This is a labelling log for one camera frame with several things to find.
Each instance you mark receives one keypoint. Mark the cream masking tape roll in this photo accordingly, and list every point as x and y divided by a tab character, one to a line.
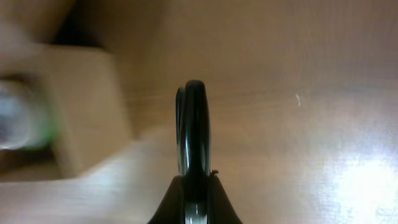
22	117

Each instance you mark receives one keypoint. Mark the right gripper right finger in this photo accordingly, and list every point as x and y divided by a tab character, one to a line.
220	209

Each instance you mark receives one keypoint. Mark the green tape roll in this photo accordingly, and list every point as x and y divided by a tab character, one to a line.
46	133

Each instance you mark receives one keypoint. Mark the open brown cardboard box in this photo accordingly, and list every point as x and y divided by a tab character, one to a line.
45	45

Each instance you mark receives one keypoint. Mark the black and white marker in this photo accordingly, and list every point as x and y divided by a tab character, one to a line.
193	149

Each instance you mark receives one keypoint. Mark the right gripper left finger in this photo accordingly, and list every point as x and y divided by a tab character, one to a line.
170	210

